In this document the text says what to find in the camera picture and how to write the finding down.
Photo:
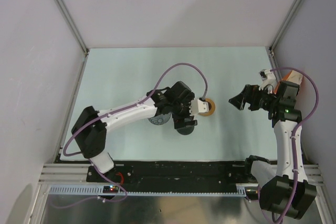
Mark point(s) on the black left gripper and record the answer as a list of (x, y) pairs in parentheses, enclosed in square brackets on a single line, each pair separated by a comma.
[(179, 121)]

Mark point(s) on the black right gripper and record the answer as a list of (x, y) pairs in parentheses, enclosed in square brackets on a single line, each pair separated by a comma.
[(250, 93)]

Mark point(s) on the smoked glass dripper cone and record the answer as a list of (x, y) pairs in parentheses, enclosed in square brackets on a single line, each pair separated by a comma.
[(160, 119)]

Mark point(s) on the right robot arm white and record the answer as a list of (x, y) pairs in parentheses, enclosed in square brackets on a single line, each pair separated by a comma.
[(286, 190)]

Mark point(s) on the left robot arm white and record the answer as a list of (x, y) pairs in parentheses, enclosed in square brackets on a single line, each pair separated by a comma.
[(91, 128)]

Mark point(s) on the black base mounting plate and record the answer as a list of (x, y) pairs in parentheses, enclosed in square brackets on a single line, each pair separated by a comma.
[(176, 175)]

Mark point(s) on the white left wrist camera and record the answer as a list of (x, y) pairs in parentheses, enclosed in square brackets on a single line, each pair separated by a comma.
[(198, 106)]

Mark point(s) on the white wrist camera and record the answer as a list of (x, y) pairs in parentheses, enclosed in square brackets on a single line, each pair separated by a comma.
[(198, 106), (269, 81)]

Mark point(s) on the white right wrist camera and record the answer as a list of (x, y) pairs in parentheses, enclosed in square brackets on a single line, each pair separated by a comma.
[(269, 81)]

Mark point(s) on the grey slotted cable duct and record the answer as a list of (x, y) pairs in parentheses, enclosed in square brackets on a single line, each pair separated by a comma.
[(105, 190)]

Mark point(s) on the aluminium frame rail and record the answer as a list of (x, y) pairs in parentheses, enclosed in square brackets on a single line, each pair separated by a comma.
[(64, 174)]

